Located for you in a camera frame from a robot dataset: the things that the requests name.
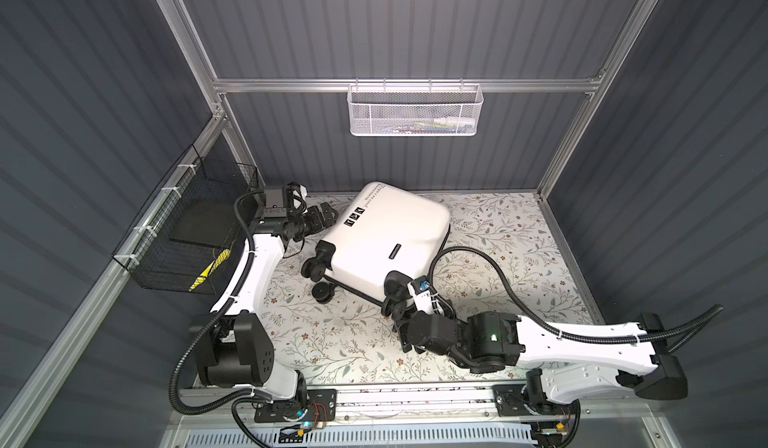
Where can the white wire basket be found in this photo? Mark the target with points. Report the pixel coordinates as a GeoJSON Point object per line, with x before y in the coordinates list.
{"type": "Point", "coordinates": [426, 110]}

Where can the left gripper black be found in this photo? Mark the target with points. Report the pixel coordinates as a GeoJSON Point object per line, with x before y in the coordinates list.
{"type": "Point", "coordinates": [316, 224]}

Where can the yellow black striped item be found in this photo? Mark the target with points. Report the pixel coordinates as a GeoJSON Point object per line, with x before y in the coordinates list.
{"type": "Point", "coordinates": [210, 269]}

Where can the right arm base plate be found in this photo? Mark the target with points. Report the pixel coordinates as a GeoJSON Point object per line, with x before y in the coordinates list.
{"type": "Point", "coordinates": [520, 399]}

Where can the black pad in basket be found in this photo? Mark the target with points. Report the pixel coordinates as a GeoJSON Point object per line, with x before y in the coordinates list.
{"type": "Point", "coordinates": [206, 223]}

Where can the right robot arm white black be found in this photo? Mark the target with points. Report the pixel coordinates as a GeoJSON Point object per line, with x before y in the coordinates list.
{"type": "Point", "coordinates": [564, 362]}

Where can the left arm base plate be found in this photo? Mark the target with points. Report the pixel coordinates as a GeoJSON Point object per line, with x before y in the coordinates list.
{"type": "Point", "coordinates": [316, 405]}

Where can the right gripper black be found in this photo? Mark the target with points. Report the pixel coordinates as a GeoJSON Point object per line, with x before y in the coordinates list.
{"type": "Point", "coordinates": [399, 327]}

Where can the white ventilation grille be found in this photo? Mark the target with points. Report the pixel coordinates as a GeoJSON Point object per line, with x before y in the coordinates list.
{"type": "Point", "coordinates": [460, 435]}

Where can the black wire basket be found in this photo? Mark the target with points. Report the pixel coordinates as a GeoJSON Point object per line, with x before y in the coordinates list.
{"type": "Point", "coordinates": [155, 262]}

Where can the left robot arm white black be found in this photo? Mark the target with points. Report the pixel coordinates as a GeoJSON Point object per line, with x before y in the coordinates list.
{"type": "Point", "coordinates": [232, 349]}

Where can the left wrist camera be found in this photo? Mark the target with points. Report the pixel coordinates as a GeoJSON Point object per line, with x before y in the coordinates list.
{"type": "Point", "coordinates": [298, 195]}

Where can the floral table mat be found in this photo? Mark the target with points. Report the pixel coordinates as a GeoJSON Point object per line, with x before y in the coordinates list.
{"type": "Point", "coordinates": [348, 341]}

